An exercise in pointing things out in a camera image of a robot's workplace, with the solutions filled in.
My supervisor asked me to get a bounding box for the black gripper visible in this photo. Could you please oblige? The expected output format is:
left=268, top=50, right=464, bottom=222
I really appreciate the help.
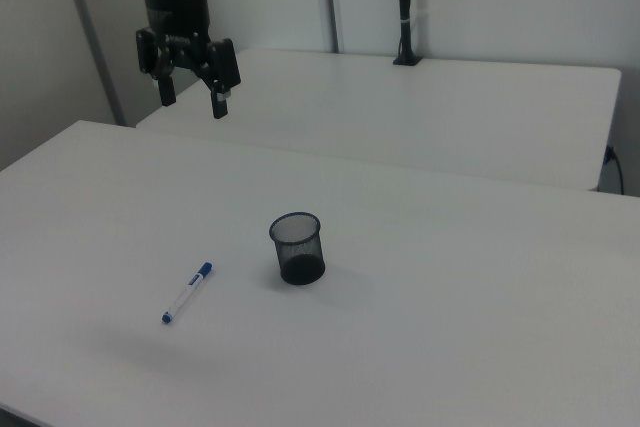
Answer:
left=135, top=0, right=243, bottom=120

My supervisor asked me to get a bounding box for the white side table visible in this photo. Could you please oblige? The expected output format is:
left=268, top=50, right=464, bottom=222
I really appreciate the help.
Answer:
left=135, top=48, right=623, bottom=193

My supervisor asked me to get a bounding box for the black mesh pen cup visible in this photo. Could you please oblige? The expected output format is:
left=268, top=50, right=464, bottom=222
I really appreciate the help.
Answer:
left=268, top=211, right=327, bottom=286

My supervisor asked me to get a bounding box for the white marker with blue cap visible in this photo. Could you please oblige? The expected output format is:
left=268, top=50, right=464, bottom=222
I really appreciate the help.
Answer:
left=160, top=261, right=215, bottom=326

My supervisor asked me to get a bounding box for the black power cable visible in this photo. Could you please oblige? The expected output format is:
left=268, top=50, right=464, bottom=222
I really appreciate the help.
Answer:
left=604, top=145, right=626, bottom=196

